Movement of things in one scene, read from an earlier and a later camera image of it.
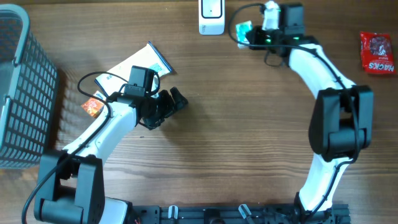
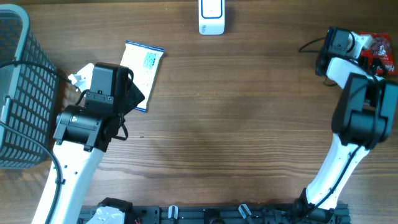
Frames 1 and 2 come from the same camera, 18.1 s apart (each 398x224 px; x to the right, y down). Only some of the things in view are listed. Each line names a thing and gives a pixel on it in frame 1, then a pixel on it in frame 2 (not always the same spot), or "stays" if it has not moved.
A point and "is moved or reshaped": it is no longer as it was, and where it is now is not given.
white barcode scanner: x=211 y=17 stays
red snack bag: x=377 y=53 stays
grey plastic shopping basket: x=28 y=91 stays
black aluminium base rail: x=239 y=214 stays
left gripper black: x=170 y=107 to x=133 y=96
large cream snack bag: x=147 y=56 is moved or reshaped
